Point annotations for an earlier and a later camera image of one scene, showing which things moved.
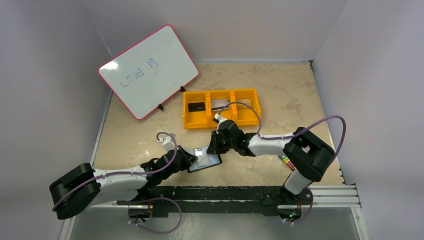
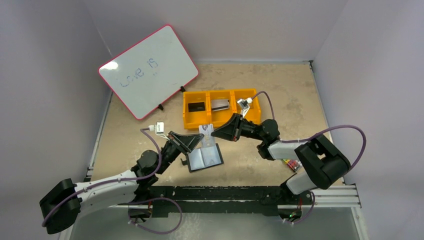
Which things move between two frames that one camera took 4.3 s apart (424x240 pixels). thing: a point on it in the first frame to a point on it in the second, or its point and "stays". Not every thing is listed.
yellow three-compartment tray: x=200 y=108 stays
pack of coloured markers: x=287 y=162 stays
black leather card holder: x=204 y=159 stays
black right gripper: x=216 y=141 to x=237 y=127
